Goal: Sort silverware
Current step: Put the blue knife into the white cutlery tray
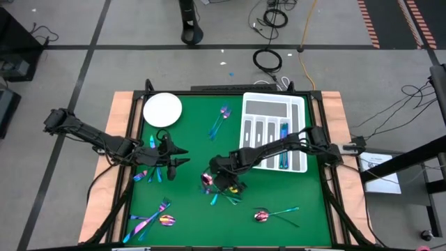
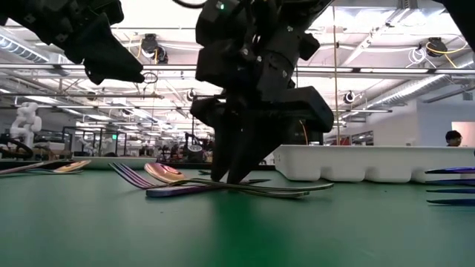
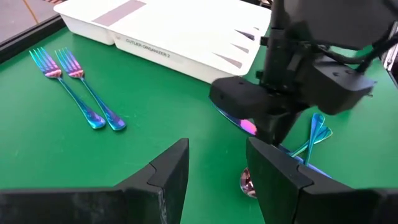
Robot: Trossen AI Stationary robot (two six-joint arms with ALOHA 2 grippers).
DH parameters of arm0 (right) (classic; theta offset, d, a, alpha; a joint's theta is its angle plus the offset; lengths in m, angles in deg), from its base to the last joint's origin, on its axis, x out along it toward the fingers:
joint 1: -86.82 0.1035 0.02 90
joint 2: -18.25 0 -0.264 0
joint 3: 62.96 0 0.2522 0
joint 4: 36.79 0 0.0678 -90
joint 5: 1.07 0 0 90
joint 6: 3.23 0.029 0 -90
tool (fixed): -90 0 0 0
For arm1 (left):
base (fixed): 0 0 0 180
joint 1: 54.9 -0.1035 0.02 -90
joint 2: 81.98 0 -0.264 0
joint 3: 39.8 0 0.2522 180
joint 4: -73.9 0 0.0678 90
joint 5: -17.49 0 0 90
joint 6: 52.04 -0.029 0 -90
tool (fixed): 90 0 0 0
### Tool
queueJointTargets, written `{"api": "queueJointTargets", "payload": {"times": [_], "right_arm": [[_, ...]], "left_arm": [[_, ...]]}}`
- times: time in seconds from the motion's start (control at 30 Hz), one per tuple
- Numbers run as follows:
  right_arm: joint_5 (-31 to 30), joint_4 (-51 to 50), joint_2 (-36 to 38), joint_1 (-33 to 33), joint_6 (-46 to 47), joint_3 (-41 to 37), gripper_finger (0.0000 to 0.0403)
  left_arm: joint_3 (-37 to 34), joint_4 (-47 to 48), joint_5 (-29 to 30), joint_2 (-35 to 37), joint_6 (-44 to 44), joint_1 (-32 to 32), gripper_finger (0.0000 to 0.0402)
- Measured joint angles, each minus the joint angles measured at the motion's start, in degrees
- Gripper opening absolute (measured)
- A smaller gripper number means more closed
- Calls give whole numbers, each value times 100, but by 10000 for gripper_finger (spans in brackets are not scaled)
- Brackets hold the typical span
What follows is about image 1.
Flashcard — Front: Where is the grey base plate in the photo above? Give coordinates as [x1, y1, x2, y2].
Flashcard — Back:
[362, 163, 435, 207]

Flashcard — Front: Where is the grey box device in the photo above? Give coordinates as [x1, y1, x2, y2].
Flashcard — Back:
[0, 58, 31, 80]

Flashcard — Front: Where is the white cutlery organiser tray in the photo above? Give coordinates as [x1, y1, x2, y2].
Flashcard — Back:
[238, 91, 309, 174]

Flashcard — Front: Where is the coiled black cable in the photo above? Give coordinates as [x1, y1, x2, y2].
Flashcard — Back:
[261, 7, 289, 29]
[252, 48, 283, 74]

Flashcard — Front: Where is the black metal stand frame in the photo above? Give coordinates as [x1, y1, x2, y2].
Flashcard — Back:
[358, 134, 446, 241]

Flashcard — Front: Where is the black diagonal support strut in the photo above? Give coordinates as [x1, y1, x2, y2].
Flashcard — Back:
[80, 172, 137, 245]
[318, 167, 376, 247]

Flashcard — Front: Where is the white cable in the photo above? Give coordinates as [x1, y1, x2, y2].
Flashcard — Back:
[252, 76, 291, 91]

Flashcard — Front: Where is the black flat bar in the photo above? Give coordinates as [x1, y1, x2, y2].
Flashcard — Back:
[190, 83, 278, 92]

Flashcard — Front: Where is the black box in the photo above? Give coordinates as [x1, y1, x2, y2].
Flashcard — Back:
[0, 86, 22, 139]

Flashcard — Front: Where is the black aluminium table frame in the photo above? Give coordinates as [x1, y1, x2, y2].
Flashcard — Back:
[104, 78, 353, 251]

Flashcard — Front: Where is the black cabinet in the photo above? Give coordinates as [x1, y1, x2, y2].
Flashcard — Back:
[0, 6, 45, 84]

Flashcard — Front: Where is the black upright pole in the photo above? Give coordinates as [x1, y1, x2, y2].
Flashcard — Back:
[429, 63, 446, 126]

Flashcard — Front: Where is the yellow floor cable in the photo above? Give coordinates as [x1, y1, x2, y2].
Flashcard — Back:
[297, 0, 318, 91]

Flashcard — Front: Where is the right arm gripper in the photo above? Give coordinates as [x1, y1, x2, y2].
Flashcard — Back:
[208, 154, 247, 195]

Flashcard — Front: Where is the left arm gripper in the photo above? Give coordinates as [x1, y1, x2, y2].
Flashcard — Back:
[137, 131, 191, 181]

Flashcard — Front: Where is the round white plate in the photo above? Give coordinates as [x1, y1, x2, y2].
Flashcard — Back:
[142, 92, 183, 128]

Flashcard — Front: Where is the green table mat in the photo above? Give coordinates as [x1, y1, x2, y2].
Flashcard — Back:
[124, 93, 333, 248]

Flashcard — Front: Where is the white paper sheet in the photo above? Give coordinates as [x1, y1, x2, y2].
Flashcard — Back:
[358, 151, 402, 195]

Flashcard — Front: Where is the black post stand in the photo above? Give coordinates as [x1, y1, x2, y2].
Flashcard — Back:
[178, 0, 204, 45]

